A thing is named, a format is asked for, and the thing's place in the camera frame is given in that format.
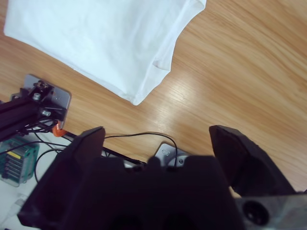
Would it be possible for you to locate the thin black looped cable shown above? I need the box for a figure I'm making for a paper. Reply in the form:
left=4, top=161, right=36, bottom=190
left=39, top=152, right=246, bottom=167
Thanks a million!
left=34, top=149, right=64, bottom=184

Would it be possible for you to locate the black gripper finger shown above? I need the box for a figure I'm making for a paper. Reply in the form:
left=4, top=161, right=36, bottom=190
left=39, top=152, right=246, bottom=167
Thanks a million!
left=208, top=125, right=297, bottom=198
left=18, top=126, right=106, bottom=230

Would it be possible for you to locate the black post clamp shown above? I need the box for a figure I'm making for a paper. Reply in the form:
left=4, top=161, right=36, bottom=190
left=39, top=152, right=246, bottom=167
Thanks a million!
left=30, top=81, right=55, bottom=103

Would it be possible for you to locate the long black cable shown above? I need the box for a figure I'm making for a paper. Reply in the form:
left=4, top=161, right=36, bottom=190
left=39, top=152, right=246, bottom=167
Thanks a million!
left=105, top=132, right=178, bottom=166

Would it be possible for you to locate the orange and black cable bundle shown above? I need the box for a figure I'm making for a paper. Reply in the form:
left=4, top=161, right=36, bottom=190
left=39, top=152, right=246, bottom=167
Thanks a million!
left=23, top=118, right=77, bottom=141

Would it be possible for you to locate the teal green box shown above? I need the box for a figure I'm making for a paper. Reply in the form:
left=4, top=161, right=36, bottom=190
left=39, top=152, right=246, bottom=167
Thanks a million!
left=0, top=135, right=40, bottom=188

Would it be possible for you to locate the white t-shirt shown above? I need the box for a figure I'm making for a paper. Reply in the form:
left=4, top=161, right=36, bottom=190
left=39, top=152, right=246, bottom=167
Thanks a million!
left=3, top=0, right=207, bottom=106

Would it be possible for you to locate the white mount block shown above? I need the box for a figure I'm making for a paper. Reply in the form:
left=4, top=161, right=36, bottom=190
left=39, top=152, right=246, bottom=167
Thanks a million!
left=24, top=74, right=72, bottom=129

